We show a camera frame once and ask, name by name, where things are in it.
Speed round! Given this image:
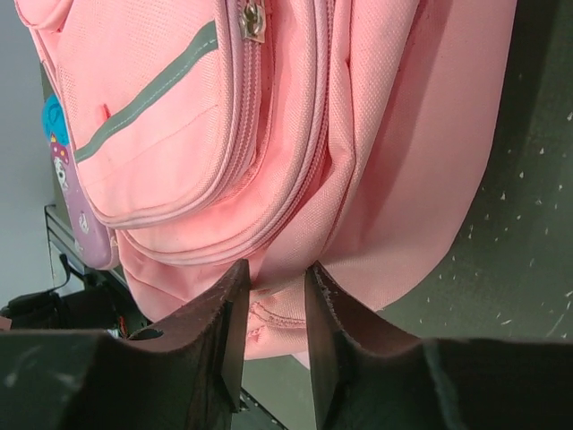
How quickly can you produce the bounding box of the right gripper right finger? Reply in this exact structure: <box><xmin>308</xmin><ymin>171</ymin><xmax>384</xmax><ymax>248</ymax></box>
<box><xmin>304</xmin><ymin>263</ymin><xmax>572</xmax><ymax>429</ymax></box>

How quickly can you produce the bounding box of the pink student backpack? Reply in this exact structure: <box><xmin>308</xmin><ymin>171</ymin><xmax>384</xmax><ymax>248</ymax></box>
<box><xmin>15</xmin><ymin>1</ymin><xmax>517</xmax><ymax>359</ymax></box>

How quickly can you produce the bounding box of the purple cartoon pencil case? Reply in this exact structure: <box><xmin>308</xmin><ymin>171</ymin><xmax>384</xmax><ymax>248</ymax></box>
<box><xmin>41</xmin><ymin>94</ymin><xmax>119</xmax><ymax>270</ymax></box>

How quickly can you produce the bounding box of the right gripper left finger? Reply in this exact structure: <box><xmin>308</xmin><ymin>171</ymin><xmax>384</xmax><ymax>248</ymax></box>
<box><xmin>1</xmin><ymin>260</ymin><xmax>251</xmax><ymax>429</ymax></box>

